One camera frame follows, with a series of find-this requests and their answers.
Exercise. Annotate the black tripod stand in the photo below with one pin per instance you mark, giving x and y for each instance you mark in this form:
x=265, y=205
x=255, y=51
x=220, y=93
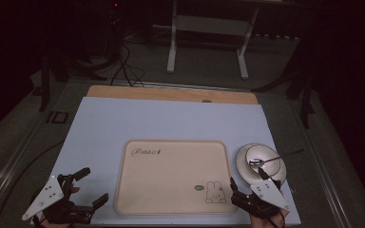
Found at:
x=304, y=95

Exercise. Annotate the person's right hand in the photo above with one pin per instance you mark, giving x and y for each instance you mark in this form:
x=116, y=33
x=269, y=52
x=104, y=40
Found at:
x=267, y=223

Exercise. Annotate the beige tray with rabbit print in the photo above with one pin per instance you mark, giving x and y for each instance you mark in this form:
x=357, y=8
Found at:
x=171, y=177

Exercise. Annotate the wooden table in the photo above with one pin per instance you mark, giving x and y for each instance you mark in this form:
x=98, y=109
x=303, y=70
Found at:
x=158, y=93

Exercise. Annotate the metal spoon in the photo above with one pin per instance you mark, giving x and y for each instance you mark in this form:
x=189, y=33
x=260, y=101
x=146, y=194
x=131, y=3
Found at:
x=256, y=162

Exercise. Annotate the white metal stand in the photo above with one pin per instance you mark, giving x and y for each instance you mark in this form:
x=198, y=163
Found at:
x=212, y=25

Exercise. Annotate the person's left hand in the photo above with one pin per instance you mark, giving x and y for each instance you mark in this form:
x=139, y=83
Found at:
x=74, y=190

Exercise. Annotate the pale blue table mat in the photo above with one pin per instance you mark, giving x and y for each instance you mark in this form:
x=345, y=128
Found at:
x=158, y=120

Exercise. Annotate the white plate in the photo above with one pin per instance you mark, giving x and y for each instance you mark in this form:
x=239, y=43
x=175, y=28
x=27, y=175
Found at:
x=241, y=164

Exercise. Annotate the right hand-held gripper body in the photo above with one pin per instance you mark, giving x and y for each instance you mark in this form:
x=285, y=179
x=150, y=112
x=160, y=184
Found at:
x=271, y=194

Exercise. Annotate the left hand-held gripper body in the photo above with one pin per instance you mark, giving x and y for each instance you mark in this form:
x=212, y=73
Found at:
x=49, y=193

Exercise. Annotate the black stand leg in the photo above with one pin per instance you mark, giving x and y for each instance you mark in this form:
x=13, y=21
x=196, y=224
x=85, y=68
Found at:
x=45, y=85

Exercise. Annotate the white bowl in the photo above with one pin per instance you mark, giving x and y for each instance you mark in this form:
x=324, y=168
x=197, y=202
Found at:
x=263, y=153

